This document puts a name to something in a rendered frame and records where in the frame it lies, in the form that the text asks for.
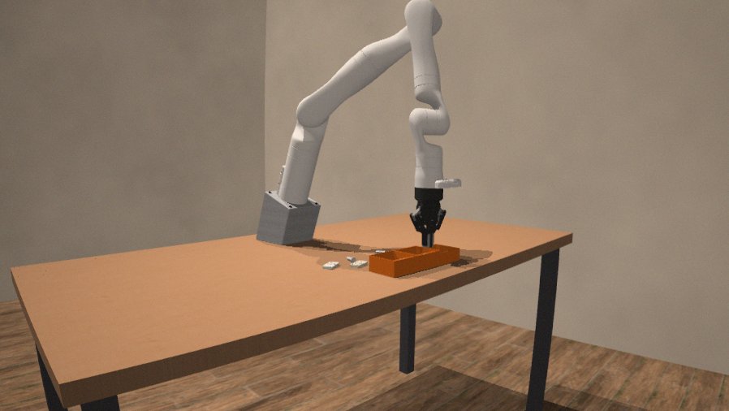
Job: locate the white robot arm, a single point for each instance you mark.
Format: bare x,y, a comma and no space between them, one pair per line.
423,22

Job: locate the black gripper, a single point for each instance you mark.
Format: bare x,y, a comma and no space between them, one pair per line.
428,206

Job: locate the orange rack of three bins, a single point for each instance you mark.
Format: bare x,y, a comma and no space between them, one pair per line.
400,262

